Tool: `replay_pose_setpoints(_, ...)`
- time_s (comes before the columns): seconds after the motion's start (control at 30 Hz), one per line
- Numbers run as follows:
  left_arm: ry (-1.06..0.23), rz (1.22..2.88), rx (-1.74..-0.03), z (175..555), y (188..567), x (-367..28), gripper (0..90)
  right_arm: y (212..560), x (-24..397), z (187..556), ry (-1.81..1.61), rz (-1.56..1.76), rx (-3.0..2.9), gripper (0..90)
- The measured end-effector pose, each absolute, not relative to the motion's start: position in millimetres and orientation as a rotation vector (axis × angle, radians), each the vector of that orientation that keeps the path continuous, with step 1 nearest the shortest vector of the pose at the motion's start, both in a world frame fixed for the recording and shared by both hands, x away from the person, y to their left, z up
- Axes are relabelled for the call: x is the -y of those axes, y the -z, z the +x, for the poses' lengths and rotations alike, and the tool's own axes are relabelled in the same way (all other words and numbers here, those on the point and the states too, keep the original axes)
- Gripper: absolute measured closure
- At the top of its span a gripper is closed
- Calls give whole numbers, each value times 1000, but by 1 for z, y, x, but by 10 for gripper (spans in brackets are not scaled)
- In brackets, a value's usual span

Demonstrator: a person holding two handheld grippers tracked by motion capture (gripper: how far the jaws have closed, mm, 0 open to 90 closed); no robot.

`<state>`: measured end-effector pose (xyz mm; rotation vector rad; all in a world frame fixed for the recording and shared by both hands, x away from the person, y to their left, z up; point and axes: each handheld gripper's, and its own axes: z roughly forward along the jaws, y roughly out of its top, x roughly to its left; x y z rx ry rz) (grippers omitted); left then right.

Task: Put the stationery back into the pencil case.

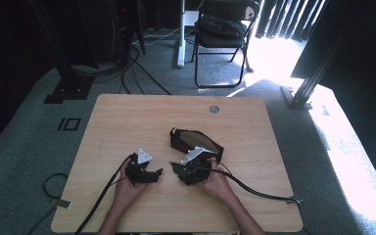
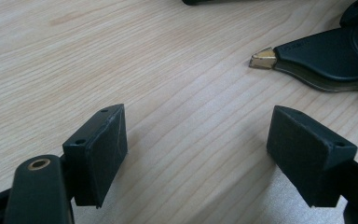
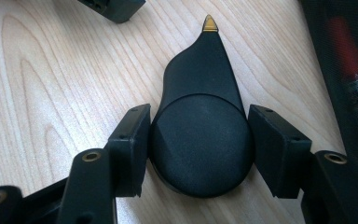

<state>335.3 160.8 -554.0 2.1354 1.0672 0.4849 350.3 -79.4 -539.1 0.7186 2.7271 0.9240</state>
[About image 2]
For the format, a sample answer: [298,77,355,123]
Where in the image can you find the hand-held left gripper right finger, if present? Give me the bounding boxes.
[266,105,358,208]

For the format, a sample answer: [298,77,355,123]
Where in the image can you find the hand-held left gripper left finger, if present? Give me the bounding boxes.
[62,104,129,209]

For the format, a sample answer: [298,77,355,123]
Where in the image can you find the black correction tape dispenser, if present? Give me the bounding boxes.
[248,21,358,93]

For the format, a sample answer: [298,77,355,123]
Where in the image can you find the black mesh pencil case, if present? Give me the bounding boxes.
[181,0,264,7]

